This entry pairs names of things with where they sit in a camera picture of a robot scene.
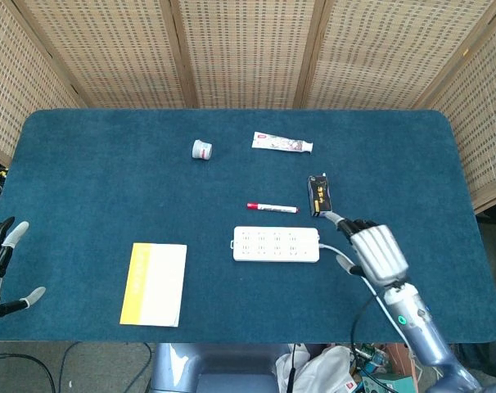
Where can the small grey jar red label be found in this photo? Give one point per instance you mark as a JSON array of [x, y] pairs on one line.
[[201, 149]]

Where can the white power strip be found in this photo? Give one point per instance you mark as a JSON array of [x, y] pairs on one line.
[[276, 253]]

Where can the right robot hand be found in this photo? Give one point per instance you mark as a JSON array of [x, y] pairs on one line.
[[379, 254]]

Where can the red whiteboard marker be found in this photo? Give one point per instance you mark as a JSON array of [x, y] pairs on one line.
[[272, 208]]

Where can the blue-grey robot torso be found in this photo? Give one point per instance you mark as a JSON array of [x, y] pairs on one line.
[[215, 368]]

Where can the woven bamboo screen panel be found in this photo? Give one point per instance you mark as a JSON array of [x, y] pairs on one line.
[[387, 53], [109, 53], [477, 123], [19, 82], [248, 53]]

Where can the white plastic bag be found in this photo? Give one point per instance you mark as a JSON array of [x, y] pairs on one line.
[[326, 372]]

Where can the white toothpaste tube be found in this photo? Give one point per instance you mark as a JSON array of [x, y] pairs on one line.
[[278, 142]]

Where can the teal printed box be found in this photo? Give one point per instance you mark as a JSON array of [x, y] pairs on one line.
[[387, 385]]

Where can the brown cardboard box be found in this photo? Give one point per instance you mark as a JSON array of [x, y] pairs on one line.
[[399, 360]]

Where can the blue felt table cover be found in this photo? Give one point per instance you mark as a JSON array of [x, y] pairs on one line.
[[109, 184]]

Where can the yellow and white notebook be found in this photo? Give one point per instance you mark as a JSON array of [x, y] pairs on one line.
[[154, 282]]

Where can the green circuit board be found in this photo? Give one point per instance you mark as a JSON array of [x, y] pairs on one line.
[[368, 353]]

